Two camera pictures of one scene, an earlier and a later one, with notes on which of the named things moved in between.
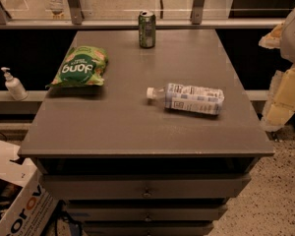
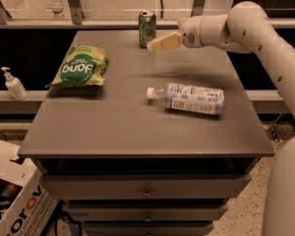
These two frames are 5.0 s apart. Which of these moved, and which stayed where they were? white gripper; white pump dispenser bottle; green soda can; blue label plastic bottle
Moved: white gripper
Stayed: green soda can; blue label plastic bottle; white pump dispenser bottle
